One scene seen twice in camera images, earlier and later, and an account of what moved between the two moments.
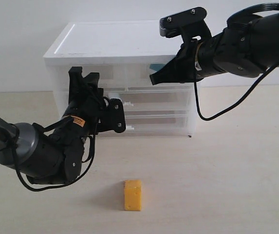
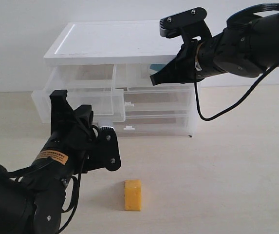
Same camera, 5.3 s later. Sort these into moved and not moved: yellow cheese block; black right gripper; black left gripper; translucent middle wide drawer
Moved: black left gripper
Not moved: translucent middle wide drawer; black right gripper; yellow cheese block
